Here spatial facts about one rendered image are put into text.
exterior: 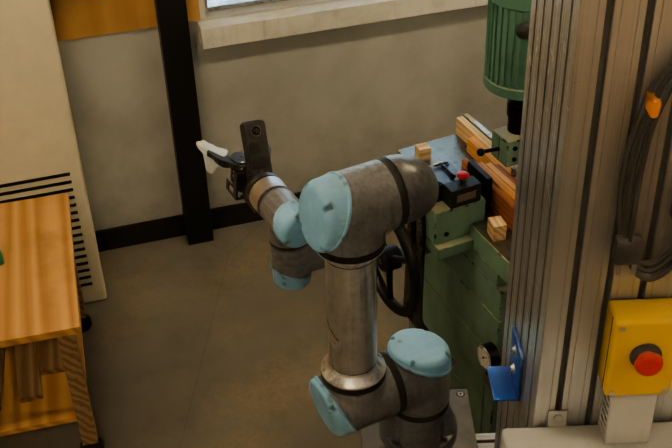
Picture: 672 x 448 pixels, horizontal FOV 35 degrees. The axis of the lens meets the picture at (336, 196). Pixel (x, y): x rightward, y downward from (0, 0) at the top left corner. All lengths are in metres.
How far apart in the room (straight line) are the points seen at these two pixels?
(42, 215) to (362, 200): 1.83
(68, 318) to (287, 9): 1.36
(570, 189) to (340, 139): 2.70
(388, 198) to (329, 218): 0.10
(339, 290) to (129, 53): 2.03
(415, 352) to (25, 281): 1.44
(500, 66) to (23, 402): 1.69
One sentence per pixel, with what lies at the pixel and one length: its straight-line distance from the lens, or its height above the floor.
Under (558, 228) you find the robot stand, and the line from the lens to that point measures 1.35.
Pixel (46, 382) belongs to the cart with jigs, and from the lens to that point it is 3.27.
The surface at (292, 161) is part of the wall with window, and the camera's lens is 3.97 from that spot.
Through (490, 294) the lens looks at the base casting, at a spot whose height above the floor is 0.76.
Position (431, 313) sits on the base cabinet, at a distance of 2.86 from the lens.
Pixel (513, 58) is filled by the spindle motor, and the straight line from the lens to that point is 2.36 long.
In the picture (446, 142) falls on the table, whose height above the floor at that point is 0.90.
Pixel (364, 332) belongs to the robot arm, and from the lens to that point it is 1.80.
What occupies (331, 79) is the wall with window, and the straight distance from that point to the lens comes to 3.84.
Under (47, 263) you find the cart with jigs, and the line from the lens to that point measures 3.13.
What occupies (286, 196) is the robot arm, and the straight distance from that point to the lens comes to 1.98.
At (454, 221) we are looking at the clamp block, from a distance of 2.47.
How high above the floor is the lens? 2.38
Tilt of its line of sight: 35 degrees down
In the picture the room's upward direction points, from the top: 2 degrees counter-clockwise
